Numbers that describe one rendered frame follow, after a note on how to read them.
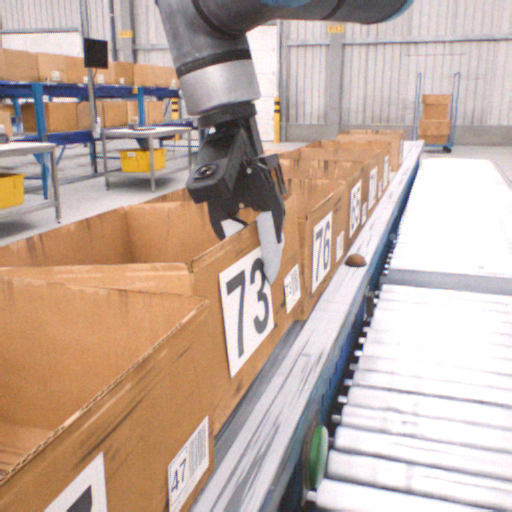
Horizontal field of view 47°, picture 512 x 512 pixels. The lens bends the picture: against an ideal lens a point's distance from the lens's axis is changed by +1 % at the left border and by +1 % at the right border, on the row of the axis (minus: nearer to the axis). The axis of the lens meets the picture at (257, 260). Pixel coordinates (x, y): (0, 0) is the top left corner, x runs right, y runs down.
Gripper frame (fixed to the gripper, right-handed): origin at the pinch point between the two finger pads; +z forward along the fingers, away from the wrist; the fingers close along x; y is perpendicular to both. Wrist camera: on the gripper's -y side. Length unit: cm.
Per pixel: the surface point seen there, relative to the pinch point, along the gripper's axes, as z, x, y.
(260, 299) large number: 2.1, 0.0, -2.7
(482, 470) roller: 33.8, -19.8, 9.4
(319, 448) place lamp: 19.3, -3.9, -7.0
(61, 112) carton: -113, 412, 575
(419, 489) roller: 31.8, -12.2, 2.8
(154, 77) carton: -167, 421, 878
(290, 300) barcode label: 6.5, 0.7, 10.2
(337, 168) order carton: -4, 7, 98
